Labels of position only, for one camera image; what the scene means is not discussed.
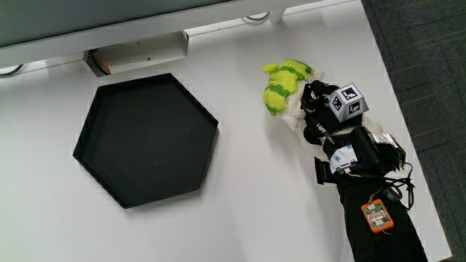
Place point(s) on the person's right hand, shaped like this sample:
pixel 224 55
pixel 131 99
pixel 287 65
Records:
pixel 329 122

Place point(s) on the green and white sheep doll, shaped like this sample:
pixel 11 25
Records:
pixel 282 85

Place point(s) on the person's right forearm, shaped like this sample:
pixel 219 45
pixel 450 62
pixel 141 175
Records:
pixel 375 244

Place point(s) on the white desk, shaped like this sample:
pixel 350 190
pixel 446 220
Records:
pixel 255 189

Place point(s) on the orange circuit board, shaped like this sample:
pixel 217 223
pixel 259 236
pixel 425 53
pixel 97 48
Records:
pixel 377 216

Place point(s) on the black hexagonal tray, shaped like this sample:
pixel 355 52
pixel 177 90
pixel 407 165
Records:
pixel 145 140

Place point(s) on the grey partition panel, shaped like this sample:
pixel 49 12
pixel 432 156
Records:
pixel 91 14

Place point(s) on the white partition frame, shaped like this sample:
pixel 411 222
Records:
pixel 153 27

